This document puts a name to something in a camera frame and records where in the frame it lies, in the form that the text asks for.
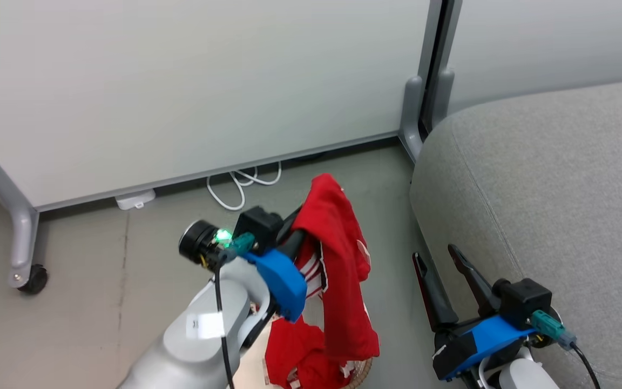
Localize grey curved partition leg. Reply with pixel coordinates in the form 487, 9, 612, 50
399, 76, 426, 164
431, 68, 455, 129

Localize cream perforated laundry basket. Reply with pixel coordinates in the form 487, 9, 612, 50
234, 324, 374, 389

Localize narrow white partition panel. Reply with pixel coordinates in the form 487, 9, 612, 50
448, 0, 622, 115

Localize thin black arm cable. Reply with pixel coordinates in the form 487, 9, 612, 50
214, 254, 236, 389
569, 343, 601, 389

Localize coiled white floor cable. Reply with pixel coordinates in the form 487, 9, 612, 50
206, 161, 282, 212

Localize grey partition leg with caster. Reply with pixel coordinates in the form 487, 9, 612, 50
0, 159, 40, 289

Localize wide white partition panel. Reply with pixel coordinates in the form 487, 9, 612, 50
0, 0, 431, 212

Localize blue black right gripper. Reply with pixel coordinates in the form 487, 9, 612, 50
413, 244, 536, 381

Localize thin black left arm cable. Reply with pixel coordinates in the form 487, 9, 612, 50
214, 254, 236, 389

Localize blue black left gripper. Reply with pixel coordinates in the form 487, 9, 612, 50
244, 208, 308, 324

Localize black caster wheel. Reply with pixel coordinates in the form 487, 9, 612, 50
18, 264, 49, 295

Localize grey partition edge post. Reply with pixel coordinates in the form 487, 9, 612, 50
418, 0, 463, 136

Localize white power adapter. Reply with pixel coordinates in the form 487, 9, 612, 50
115, 189, 157, 211

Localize grey fabric sofa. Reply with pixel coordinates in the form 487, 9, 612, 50
409, 78, 622, 389

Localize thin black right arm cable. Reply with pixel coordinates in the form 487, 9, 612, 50
569, 343, 601, 389

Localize red garment with white stripes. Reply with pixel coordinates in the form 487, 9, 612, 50
264, 173, 381, 389

